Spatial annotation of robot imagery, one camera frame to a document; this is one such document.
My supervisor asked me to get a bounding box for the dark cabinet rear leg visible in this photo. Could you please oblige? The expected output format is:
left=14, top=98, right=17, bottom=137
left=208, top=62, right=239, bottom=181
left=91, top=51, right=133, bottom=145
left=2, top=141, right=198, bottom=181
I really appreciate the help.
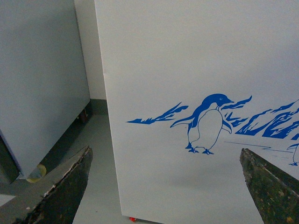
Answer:
left=78, top=109, right=87, bottom=124

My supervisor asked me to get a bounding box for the white chest freezer blue rim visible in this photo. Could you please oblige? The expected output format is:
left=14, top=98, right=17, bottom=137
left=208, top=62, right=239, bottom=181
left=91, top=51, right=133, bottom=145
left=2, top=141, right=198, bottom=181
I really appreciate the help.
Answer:
left=95, top=0, right=299, bottom=224

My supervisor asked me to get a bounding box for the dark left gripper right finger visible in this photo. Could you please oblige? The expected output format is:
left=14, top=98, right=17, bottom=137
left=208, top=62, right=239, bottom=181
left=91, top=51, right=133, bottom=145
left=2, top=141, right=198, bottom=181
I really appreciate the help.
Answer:
left=240, top=148, right=299, bottom=224

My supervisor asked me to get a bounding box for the red freezer caster wheel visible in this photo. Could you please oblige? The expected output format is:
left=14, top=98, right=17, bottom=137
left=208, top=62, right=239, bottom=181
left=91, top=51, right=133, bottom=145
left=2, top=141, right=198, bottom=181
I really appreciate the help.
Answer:
left=129, top=217, right=136, bottom=222

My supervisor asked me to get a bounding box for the yellowish cabinet caster wheel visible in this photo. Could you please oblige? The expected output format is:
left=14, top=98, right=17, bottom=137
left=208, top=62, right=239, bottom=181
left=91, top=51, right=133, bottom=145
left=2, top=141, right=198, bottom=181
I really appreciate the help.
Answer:
left=26, top=163, right=47, bottom=183

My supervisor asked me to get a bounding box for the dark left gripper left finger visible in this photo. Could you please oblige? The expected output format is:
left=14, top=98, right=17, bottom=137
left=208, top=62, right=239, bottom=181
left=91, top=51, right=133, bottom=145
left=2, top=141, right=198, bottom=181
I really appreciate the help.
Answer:
left=0, top=146, right=93, bottom=224

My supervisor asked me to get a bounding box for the grey upright cabinet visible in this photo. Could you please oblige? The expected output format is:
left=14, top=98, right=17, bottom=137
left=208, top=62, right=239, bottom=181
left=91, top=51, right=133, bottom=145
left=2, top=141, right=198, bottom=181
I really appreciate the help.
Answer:
left=0, top=0, right=90, bottom=178

